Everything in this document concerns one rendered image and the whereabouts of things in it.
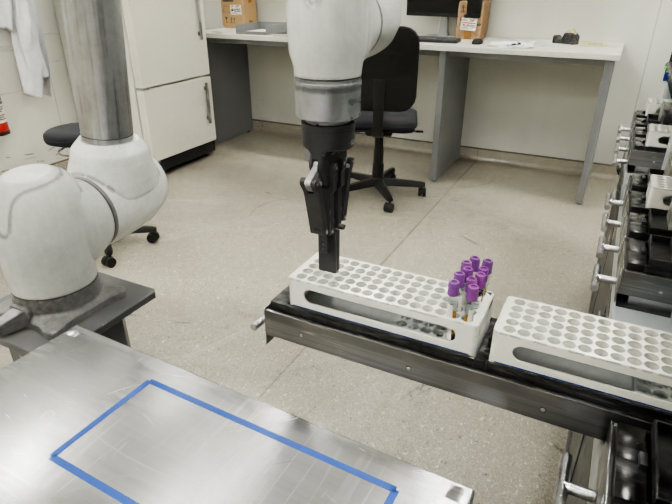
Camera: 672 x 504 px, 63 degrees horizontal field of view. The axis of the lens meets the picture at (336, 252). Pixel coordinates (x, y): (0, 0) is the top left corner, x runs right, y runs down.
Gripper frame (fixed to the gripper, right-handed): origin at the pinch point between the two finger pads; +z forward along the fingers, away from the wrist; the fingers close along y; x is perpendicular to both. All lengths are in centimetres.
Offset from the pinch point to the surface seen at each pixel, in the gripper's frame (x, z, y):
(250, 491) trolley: -10.5, 8.0, -37.2
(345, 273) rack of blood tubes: -2.5, 3.9, 0.8
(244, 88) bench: 261, 50, 338
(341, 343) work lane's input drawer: -5.6, 11.5, -6.8
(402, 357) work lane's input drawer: -15.3, 10.8, -6.7
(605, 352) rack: -40.3, 3.7, -3.1
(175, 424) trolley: 2.5, 8.0, -33.5
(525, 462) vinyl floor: -33, 90, 61
